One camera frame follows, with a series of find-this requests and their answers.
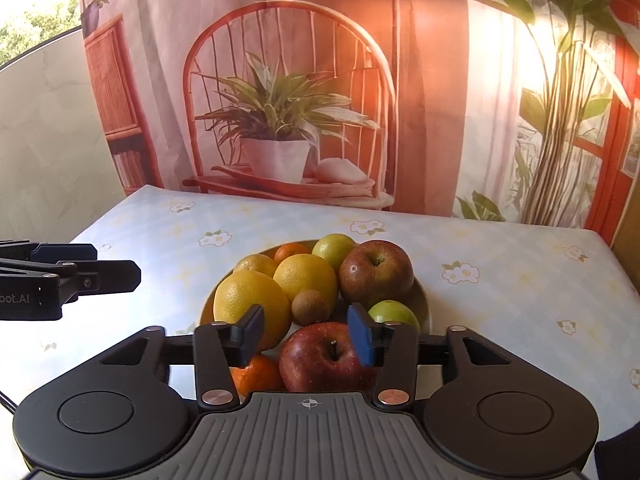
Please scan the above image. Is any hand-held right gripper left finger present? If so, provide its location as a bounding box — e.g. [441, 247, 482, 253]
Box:
[100, 304, 266, 411]

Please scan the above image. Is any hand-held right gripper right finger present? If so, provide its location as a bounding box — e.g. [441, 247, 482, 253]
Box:
[346, 302, 511, 407]

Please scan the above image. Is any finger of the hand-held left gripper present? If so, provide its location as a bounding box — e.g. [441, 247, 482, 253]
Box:
[47, 260, 142, 305]
[20, 243, 99, 263]

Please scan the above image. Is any large yellow orange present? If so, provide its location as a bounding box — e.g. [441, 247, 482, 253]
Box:
[213, 270, 292, 353]
[272, 253, 338, 316]

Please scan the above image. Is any bright green round fruit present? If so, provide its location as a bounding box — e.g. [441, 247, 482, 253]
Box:
[368, 300, 421, 333]

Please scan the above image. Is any small tangerine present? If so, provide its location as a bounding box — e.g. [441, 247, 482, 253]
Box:
[230, 354, 286, 397]
[274, 242, 312, 266]

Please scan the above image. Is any bright red apple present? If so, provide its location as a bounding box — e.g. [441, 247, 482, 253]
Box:
[278, 321, 378, 393]

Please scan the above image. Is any brown kiwi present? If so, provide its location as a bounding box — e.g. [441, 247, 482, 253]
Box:
[291, 290, 332, 326]

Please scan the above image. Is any brownish red apple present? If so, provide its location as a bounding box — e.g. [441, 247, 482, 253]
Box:
[339, 240, 416, 311]

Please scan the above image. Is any cream round plate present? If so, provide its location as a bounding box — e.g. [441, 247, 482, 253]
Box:
[199, 240, 431, 361]

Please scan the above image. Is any small yellow orange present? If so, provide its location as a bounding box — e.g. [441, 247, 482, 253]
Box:
[232, 253, 278, 278]

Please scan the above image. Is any yellow-green round fruit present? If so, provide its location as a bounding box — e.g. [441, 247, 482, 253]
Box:
[311, 233, 357, 273]

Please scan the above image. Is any window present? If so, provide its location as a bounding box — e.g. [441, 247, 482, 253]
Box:
[0, 0, 83, 68]

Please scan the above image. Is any printed backdrop curtain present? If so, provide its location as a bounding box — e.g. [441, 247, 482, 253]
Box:
[77, 0, 640, 248]

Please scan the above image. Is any black dotted glove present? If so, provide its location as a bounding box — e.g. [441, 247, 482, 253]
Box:
[597, 422, 640, 480]

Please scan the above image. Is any golden brown wooden board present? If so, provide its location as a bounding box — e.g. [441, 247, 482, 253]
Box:
[612, 175, 640, 273]

